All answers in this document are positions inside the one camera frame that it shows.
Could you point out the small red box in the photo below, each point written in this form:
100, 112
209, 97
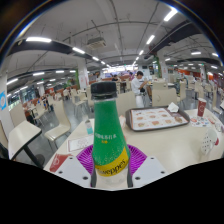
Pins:
58, 163

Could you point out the colourful sticker flyer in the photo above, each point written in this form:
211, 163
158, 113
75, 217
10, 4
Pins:
200, 122

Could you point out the ceiling air conditioner unit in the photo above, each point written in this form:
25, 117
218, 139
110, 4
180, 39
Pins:
96, 42

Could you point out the red paper cup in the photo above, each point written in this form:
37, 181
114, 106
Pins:
201, 107

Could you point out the flat round red coaster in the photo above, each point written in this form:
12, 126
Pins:
217, 141

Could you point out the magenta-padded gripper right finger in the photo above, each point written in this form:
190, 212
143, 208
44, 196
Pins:
146, 170

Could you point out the small clear sanitizer bottle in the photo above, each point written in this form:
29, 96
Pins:
89, 128

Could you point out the ceiling lights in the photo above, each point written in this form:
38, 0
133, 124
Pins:
38, 39

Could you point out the white paper leaflet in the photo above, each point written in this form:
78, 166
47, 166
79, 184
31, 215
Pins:
78, 144

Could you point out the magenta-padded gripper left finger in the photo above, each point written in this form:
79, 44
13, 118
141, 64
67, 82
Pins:
75, 170

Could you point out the beige side table black leg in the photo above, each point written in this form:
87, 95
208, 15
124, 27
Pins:
23, 135

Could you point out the white crumpled napkin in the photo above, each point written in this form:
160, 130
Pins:
173, 107

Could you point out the dark food tray paper liner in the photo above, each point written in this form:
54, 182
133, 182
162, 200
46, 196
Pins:
155, 119

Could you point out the person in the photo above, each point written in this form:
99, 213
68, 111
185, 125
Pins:
136, 86
115, 78

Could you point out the green drink bottle yellow label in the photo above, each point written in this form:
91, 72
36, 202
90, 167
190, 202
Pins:
109, 140

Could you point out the beige canteen chairs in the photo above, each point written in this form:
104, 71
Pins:
61, 120

